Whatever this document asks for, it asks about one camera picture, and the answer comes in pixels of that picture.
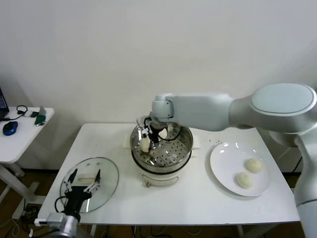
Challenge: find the black looped cable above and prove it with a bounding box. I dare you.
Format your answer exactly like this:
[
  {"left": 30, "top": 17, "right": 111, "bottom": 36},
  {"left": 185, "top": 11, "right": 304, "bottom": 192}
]
[{"left": 0, "top": 105, "right": 29, "bottom": 122}]

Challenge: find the white electric cooker pot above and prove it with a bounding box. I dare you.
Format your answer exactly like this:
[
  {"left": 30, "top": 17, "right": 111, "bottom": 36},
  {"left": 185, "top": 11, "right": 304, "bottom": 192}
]
[{"left": 131, "top": 147, "right": 199, "bottom": 189}]

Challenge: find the blue computer mouse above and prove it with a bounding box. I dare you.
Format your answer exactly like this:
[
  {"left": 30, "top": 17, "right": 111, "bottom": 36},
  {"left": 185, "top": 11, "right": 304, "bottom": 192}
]
[{"left": 2, "top": 121, "right": 19, "bottom": 136}]

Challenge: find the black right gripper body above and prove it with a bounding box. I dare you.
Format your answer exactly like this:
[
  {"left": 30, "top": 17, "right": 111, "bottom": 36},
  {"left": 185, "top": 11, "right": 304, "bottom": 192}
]
[{"left": 149, "top": 123, "right": 161, "bottom": 143}]

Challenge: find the large white plate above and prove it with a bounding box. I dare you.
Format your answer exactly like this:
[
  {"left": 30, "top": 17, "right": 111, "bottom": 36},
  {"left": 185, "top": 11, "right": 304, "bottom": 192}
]
[{"left": 210, "top": 141, "right": 271, "bottom": 197}]

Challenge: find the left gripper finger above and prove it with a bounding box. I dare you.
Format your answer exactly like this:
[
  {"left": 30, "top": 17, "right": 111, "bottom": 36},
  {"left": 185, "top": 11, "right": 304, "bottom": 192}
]
[
  {"left": 83, "top": 169, "right": 102, "bottom": 193},
  {"left": 63, "top": 168, "right": 78, "bottom": 193}
]

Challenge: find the perforated steel steamer basket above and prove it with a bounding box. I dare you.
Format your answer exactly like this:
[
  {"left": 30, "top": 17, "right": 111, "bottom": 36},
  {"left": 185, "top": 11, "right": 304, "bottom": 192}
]
[{"left": 123, "top": 116, "right": 201, "bottom": 174}]

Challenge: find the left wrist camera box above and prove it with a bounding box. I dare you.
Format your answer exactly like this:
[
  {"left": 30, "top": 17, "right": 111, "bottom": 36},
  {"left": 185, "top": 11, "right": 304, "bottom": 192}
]
[{"left": 34, "top": 212, "right": 65, "bottom": 227}]

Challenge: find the green circuit board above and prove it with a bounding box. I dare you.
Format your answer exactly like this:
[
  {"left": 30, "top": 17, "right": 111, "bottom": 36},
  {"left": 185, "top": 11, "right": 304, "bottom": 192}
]
[{"left": 34, "top": 106, "right": 48, "bottom": 127}]

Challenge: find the floor power strip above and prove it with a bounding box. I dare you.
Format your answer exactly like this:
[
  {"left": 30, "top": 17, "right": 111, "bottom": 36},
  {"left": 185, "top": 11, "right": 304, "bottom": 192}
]
[{"left": 24, "top": 203, "right": 42, "bottom": 217}]

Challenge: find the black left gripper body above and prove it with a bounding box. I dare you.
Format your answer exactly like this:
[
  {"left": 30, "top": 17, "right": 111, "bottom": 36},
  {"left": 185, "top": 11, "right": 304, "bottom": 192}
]
[{"left": 63, "top": 185, "right": 94, "bottom": 216}]

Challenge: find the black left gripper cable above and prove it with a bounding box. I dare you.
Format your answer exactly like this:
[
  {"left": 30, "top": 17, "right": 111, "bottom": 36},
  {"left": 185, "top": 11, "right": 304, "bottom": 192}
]
[{"left": 54, "top": 195, "right": 69, "bottom": 214}]

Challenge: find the round glass lid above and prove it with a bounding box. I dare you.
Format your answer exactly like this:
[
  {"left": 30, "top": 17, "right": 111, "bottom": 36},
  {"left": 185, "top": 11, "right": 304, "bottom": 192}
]
[{"left": 59, "top": 156, "right": 120, "bottom": 214}]

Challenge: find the white side table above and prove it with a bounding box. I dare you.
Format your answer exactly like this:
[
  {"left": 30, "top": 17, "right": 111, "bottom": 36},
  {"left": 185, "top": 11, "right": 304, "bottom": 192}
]
[{"left": 0, "top": 107, "right": 55, "bottom": 221}]

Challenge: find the dark laptop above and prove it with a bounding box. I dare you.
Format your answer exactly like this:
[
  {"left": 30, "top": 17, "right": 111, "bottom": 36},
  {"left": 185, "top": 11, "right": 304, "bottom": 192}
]
[{"left": 0, "top": 87, "right": 10, "bottom": 122}]

